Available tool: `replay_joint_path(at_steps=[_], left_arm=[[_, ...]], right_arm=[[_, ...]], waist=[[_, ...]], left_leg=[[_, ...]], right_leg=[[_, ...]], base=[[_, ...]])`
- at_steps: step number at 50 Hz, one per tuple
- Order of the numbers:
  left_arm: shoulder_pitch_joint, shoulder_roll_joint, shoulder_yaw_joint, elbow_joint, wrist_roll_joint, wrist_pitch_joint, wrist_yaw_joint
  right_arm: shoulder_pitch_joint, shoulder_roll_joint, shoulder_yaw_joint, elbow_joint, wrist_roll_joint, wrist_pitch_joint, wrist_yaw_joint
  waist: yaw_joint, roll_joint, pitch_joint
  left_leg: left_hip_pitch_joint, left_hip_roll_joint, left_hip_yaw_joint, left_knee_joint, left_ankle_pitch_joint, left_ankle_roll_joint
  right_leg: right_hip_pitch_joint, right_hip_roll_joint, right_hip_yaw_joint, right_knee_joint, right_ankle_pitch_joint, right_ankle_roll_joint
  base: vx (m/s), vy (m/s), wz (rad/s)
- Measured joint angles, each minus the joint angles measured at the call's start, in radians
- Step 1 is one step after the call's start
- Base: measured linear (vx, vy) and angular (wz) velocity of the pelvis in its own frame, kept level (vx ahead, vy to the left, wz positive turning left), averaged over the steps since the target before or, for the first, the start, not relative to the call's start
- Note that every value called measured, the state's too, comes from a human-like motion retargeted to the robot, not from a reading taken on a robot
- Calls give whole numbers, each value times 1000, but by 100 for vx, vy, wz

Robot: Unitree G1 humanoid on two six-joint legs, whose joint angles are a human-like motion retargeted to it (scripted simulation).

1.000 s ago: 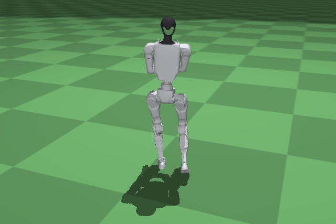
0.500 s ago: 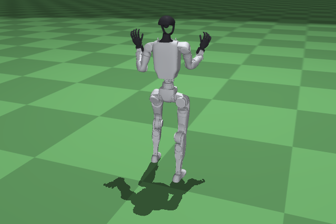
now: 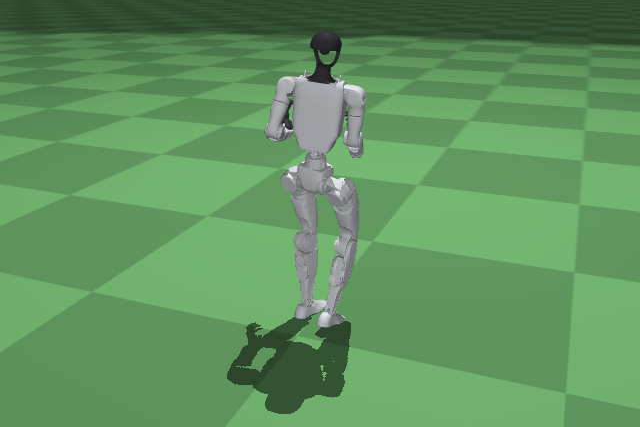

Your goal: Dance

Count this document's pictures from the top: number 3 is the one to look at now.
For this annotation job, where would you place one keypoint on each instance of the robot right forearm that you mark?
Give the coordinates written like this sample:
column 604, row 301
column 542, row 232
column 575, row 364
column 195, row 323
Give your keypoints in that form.
column 356, row 152

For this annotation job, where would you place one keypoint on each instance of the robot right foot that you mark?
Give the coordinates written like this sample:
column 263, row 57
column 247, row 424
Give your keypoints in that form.
column 326, row 320

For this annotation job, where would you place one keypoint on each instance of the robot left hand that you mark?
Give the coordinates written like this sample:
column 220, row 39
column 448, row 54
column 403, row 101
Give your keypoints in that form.
column 288, row 123

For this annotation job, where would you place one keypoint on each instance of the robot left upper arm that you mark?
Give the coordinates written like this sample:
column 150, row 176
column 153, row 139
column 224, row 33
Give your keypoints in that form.
column 284, row 90

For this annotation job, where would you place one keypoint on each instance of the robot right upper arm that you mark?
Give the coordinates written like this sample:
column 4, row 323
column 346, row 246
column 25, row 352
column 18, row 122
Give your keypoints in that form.
column 355, row 97

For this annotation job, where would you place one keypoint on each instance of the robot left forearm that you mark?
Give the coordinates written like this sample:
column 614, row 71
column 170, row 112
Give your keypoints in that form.
column 287, row 134

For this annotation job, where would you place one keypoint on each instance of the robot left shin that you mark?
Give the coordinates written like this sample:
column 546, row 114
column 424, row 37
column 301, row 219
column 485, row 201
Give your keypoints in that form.
column 306, row 265

